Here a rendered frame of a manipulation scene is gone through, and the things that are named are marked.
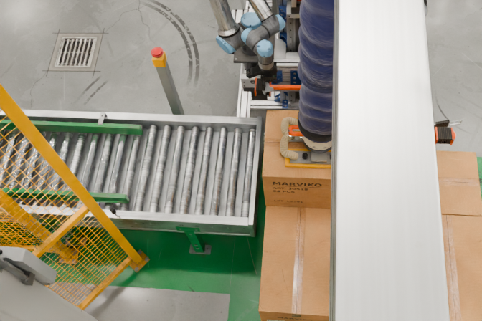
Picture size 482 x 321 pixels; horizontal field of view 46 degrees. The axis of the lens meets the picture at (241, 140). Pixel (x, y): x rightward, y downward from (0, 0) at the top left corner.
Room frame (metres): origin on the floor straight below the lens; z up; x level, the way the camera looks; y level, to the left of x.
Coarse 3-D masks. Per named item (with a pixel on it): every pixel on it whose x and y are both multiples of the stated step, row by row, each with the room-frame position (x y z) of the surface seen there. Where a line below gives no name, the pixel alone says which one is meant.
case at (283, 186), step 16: (272, 112) 1.58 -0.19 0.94; (288, 112) 1.57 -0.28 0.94; (272, 128) 1.49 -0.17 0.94; (272, 144) 1.39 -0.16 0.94; (288, 144) 1.38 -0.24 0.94; (272, 160) 1.30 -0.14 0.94; (272, 176) 1.21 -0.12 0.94; (288, 176) 1.19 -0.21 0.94; (304, 176) 1.18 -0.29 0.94; (320, 176) 1.16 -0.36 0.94; (272, 192) 1.21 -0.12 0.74; (288, 192) 1.19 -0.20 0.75; (304, 192) 1.17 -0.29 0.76; (320, 192) 1.15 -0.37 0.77
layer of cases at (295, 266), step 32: (448, 160) 1.30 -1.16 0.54; (448, 192) 1.11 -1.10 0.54; (480, 192) 1.08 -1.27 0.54; (288, 224) 1.09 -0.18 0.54; (320, 224) 1.05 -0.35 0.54; (448, 224) 0.93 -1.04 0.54; (480, 224) 0.90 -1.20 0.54; (288, 256) 0.91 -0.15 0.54; (320, 256) 0.88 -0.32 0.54; (448, 256) 0.76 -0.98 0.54; (480, 256) 0.73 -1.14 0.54; (288, 288) 0.74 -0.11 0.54; (320, 288) 0.71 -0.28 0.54; (448, 288) 0.59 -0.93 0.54; (480, 288) 0.57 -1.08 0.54; (288, 320) 0.61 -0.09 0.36; (320, 320) 0.57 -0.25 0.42; (480, 320) 0.41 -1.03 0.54
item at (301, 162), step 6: (294, 150) 1.32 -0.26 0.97; (300, 150) 1.32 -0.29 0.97; (306, 150) 1.31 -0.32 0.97; (330, 150) 1.29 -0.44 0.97; (300, 156) 1.28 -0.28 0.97; (306, 156) 1.26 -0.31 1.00; (330, 156) 1.24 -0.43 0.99; (288, 162) 1.26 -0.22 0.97; (294, 162) 1.25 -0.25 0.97; (300, 162) 1.25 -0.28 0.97; (306, 162) 1.24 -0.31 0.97; (312, 162) 1.24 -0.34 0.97; (318, 162) 1.23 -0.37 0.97; (324, 162) 1.23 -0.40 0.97; (330, 162) 1.22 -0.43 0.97
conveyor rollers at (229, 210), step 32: (192, 128) 1.81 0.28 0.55; (224, 128) 1.77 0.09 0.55; (32, 160) 1.78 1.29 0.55; (64, 160) 1.75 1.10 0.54; (128, 160) 1.67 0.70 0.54; (160, 160) 1.62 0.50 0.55; (192, 160) 1.59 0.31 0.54; (224, 160) 1.56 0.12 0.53; (96, 192) 1.49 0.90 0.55; (128, 192) 1.46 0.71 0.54; (160, 192) 1.43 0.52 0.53
